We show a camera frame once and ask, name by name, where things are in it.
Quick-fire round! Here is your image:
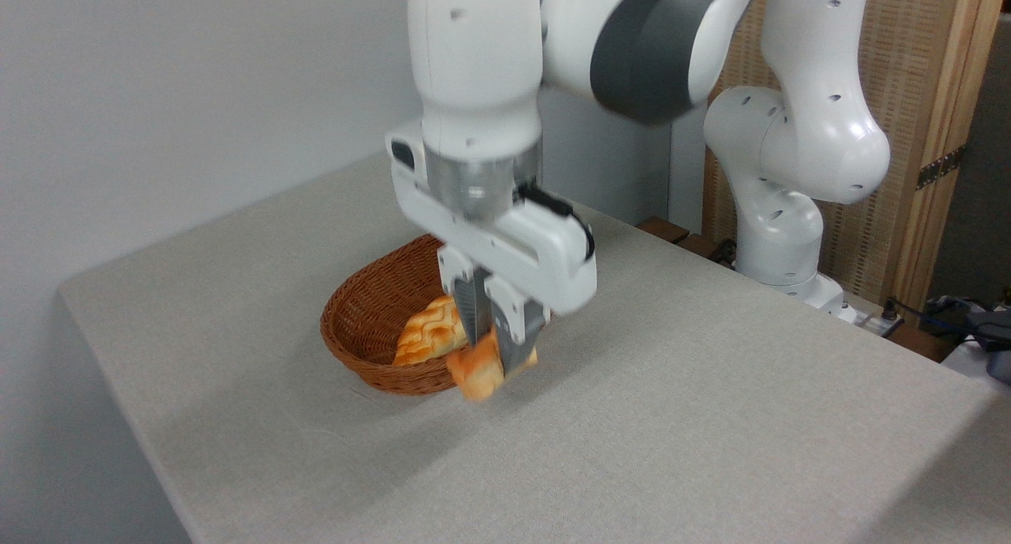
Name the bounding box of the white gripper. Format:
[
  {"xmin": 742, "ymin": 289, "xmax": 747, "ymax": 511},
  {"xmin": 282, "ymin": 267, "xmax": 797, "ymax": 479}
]
[{"xmin": 385, "ymin": 118, "xmax": 598, "ymax": 377}]

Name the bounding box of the round knotted bread roll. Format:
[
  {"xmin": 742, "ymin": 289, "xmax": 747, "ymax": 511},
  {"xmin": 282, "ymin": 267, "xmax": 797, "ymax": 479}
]
[{"xmin": 446, "ymin": 327, "xmax": 539, "ymax": 403}]

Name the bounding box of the long braided bread loaf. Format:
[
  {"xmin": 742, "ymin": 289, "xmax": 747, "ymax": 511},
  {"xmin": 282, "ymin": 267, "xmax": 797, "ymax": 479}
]
[{"xmin": 393, "ymin": 294, "xmax": 471, "ymax": 367}]

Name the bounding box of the brown wicker oval basket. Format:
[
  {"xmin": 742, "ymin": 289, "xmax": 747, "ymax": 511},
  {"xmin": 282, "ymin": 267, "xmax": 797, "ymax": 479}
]
[{"xmin": 320, "ymin": 234, "xmax": 467, "ymax": 396}]

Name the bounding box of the grey tablecloth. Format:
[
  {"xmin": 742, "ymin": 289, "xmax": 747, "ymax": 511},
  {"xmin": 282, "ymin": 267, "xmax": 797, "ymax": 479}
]
[{"xmin": 57, "ymin": 148, "xmax": 1011, "ymax": 544}]

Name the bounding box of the metal screen hinge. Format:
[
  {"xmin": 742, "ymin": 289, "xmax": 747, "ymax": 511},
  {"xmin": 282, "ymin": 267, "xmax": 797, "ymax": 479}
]
[{"xmin": 916, "ymin": 145, "xmax": 966, "ymax": 191}]

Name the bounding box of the grey blue bag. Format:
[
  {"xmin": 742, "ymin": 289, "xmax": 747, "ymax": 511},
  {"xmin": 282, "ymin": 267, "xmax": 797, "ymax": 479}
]
[{"xmin": 936, "ymin": 295, "xmax": 1011, "ymax": 385}]

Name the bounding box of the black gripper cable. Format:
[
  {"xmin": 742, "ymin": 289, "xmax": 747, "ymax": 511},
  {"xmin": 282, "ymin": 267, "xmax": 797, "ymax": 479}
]
[{"xmin": 517, "ymin": 182, "xmax": 595, "ymax": 261}]

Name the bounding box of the dark cable bundle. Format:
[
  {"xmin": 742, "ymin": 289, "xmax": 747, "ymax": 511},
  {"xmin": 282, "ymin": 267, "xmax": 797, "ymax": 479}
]
[{"xmin": 893, "ymin": 295, "xmax": 1011, "ymax": 347}]

